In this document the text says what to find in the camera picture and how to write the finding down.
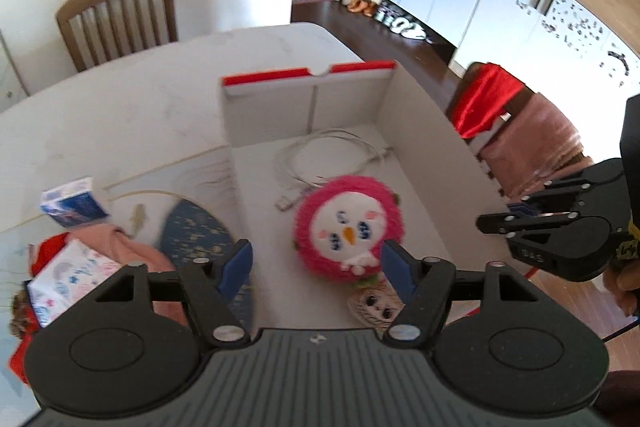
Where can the red garment on chair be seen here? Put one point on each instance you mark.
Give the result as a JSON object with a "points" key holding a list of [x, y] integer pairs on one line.
{"points": [[485, 102]]}

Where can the star-patterned soft packet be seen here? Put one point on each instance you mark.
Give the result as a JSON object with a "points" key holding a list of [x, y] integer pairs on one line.
{"points": [[70, 279]]}

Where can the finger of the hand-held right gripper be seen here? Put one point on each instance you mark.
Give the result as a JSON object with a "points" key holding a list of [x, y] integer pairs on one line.
{"points": [[500, 223], [575, 184]]}

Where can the person's right hand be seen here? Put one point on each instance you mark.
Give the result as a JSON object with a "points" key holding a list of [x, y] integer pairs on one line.
{"points": [[625, 287]]}

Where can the pink towel on chair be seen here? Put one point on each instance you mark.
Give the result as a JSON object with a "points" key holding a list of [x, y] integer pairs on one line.
{"points": [[535, 142]]}

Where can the red cloth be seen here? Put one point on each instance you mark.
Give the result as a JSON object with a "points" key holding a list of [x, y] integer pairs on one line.
{"points": [[47, 252]]}

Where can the blue printed box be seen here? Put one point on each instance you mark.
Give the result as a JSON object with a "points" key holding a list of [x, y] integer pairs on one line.
{"points": [[75, 207]]}

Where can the red shoe box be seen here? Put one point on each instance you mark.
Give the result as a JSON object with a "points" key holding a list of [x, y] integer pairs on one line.
{"points": [[425, 157]]}

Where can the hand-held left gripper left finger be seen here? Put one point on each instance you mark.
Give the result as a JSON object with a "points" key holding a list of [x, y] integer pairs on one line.
{"points": [[235, 269]]}

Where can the row of shoes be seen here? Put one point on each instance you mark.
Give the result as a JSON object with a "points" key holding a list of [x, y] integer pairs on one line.
{"points": [[400, 24]]}

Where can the pink fleece cloth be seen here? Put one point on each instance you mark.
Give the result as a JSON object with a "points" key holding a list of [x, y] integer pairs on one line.
{"points": [[130, 252]]}

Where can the pink round plush toy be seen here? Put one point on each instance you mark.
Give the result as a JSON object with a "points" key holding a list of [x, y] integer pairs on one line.
{"points": [[340, 217]]}

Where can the wooden chair with draped cloths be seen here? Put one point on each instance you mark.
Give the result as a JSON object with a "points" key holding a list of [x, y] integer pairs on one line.
{"points": [[467, 74]]}

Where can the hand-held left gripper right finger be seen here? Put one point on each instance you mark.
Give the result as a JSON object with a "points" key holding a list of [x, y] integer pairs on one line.
{"points": [[400, 269]]}

